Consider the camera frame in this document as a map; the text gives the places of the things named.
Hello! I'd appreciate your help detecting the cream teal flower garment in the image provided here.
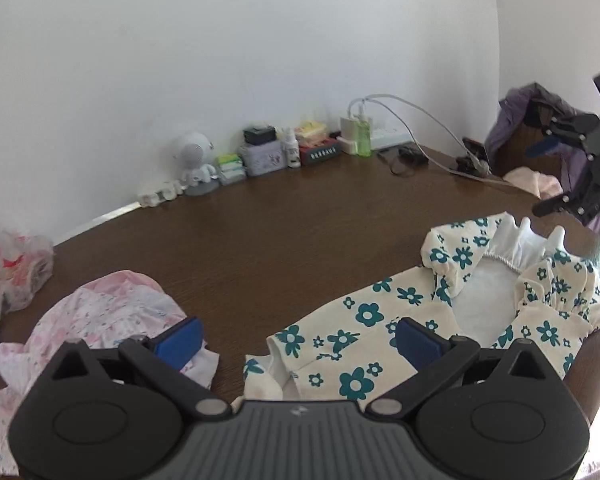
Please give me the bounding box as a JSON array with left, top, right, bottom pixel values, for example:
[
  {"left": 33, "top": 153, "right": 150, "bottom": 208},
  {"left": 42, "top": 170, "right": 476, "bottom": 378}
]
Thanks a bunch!
[{"left": 244, "top": 212, "right": 600, "bottom": 404}]

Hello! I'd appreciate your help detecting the purple jacket on chair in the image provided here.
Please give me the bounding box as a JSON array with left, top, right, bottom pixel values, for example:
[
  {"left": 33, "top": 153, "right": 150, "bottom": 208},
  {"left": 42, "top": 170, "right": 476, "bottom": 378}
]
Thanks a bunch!
[{"left": 483, "top": 81, "right": 600, "bottom": 246}]

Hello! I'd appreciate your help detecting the phone on clip stand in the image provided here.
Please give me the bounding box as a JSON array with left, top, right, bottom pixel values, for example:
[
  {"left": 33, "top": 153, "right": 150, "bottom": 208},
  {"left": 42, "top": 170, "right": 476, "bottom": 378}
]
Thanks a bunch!
[{"left": 456, "top": 136, "right": 491, "bottom": 177}]

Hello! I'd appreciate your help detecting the white power strip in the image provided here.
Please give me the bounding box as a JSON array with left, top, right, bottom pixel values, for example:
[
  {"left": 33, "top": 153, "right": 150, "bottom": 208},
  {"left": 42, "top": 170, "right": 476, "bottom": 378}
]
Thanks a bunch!
[{"left": 137, "top": 180, "right": 184, "bottom": 208}]

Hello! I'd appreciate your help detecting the crumpled plastic bag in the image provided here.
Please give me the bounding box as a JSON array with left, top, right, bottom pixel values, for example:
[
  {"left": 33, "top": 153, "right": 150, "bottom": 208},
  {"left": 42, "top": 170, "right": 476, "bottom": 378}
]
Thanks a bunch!
[{"left": 0, "top": 231, "right": 54, "bottom": 321}]

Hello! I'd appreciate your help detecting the white round robot toy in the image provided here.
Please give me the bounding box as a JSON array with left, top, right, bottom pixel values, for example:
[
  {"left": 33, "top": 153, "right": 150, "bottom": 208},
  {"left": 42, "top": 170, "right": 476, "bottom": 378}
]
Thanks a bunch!
[{"left": 169, "top": 132, "right": 220, "bottom": 197}]

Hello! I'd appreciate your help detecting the green liquid bottle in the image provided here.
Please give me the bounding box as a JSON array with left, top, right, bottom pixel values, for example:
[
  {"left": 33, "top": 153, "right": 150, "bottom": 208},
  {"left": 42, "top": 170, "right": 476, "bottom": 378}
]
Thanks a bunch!
[{"left": 356, "top": 102, "right": 373, "bottom": 157}]

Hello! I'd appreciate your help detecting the black label box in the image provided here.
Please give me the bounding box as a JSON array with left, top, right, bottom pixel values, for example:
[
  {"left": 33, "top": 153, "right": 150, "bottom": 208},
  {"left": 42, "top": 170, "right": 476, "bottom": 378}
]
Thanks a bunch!
[{"left": 300, "top": 139, "right": 341, "bottom": 166}]

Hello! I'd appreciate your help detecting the small white dropper bottle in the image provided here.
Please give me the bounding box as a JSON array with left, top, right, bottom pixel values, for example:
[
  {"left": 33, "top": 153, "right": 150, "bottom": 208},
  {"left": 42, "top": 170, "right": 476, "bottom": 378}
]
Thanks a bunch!
[{"left": 283, "top": 128, "right": 301, "bottom": 169}]

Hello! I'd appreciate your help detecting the black cable bundle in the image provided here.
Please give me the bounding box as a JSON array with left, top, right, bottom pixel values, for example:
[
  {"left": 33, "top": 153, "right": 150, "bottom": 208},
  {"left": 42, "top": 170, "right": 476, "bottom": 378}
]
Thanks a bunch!
[{"left": 377, "top": 144, "right": 430, "bottom": 177}]

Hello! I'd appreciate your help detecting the white charger with cable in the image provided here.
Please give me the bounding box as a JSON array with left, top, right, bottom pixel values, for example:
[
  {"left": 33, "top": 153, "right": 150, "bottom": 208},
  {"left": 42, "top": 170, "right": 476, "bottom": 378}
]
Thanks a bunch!
[{"left": 344, "top": 93, "right": 510, "bottom": 186}]

